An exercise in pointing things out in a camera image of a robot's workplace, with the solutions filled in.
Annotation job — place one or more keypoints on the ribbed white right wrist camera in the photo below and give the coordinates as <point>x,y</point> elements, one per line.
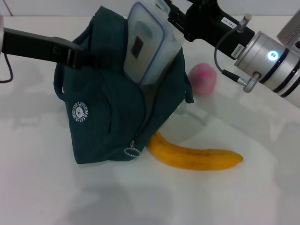
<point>290,30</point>

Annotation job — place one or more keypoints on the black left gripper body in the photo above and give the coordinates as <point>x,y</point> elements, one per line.
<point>28,44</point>

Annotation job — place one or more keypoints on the pink peach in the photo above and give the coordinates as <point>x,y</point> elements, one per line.
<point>202,79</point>

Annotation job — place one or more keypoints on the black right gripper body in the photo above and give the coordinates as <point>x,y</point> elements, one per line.
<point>211,25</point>

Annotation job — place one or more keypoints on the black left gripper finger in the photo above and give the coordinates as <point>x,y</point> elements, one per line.
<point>75,56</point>

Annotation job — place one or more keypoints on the dark teal insulated lunch bag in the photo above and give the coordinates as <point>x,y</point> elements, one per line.
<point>105,122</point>

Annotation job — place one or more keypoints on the yellow banana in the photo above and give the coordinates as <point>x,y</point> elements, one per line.
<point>182,157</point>

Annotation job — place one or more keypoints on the clear plastic food container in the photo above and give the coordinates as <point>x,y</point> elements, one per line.
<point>145,30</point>

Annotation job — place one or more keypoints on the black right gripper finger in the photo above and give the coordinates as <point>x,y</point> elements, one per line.
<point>180,4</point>
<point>179,23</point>

